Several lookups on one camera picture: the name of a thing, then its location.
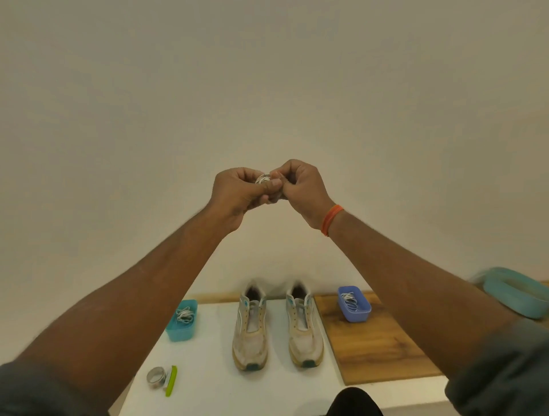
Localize black trousers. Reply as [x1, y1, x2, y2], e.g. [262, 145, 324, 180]
[325, 387, 385, 416]

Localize grey tape roll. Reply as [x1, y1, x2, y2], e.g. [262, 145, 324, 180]
[146, 366, 167, 390]

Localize person's left hand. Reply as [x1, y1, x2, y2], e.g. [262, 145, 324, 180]
[208, 167, 284, 234]

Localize orange thread wristband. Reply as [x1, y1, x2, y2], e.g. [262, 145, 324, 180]
[320, 204, 345, 237]

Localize person's right hand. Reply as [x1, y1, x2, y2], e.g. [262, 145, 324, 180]
[270, 159, 336, 230]

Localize large teal basin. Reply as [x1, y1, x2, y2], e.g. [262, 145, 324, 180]
[471, 266, 549, 320]

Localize person's right forearm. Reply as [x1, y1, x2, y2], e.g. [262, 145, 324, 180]
[328, 212, 515, 382]

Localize worn white sneaker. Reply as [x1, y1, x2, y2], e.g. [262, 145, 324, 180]
[232, 281, 270, 372]
[286, 281, 325, 369]

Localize blue plastic container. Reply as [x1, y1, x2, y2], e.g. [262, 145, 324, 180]
[337, 286, 372, 323]

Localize teal plastic container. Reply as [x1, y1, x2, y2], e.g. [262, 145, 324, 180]
[165, 299, 198, 342]

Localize person's left forearm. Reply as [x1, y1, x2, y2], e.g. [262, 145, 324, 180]
[17, 205, 234, 403]

